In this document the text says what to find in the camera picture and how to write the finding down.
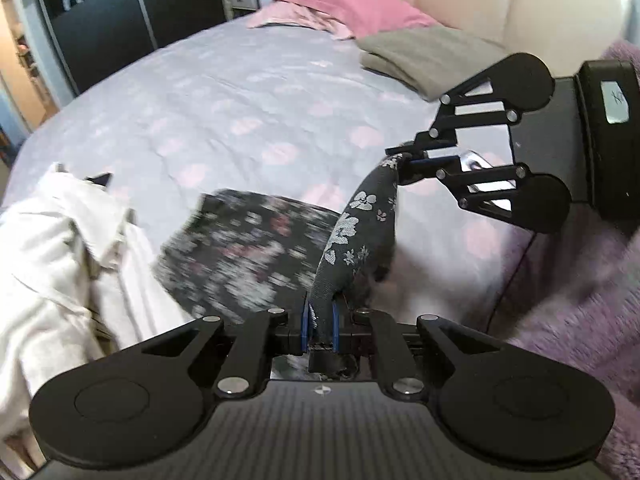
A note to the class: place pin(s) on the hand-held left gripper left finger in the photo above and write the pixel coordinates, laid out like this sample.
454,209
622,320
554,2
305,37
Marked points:
303,332

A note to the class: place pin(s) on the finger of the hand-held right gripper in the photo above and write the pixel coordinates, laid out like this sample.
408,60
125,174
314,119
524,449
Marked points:
425,170
440,137

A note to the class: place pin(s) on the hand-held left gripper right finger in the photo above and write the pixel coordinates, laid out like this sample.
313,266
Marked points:
337,330

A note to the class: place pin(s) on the dark floral garment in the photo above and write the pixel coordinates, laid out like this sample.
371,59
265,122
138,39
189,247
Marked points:
240,260

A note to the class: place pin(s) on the grey folded cloth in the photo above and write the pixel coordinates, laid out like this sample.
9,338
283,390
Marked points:
425,55

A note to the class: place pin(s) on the bed with pink-dotted sheet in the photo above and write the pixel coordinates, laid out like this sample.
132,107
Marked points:
225,100

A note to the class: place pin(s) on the white nightstand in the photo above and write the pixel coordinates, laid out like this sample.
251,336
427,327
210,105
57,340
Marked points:
245,0

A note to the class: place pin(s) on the navy cloth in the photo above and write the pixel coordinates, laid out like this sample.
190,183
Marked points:
100,180

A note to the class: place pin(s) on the white crinkled garment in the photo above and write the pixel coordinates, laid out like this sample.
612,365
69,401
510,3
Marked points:
50,260

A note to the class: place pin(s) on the black sliding wardrobe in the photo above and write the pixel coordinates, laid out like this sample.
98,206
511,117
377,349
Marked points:
110,35

